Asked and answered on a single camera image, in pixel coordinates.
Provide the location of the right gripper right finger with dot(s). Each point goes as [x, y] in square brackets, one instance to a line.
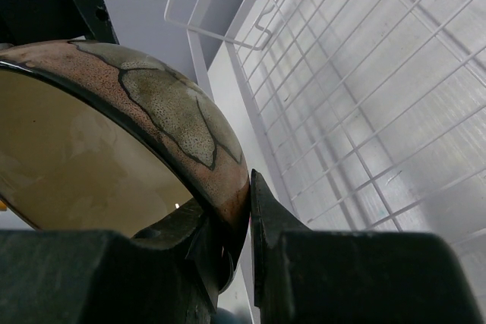
[307, 276]

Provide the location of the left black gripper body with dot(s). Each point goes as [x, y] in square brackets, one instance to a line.
[28, 21]

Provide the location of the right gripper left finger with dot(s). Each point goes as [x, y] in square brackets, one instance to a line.
[168, 273]

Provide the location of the tan bowl speckled outside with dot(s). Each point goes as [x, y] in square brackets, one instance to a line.
[95, 135]

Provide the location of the white wire dish rack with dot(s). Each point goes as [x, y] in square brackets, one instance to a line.
[364, 114]

